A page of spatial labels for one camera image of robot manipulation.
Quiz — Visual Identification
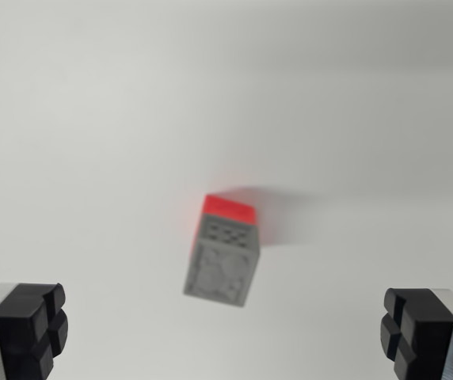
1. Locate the black padded gripper right finger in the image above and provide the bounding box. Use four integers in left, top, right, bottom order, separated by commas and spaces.
379, 287, 453, 380

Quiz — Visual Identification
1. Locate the red rubber cube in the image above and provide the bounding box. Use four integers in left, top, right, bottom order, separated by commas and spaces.
200, 193, 260, 227

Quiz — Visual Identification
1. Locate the grey embossed rubber cube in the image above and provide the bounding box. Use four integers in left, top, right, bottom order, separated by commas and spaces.
182, 213, 261, 308

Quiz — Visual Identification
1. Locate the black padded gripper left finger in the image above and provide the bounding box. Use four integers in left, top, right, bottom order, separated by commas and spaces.
0, 282, 70, 380

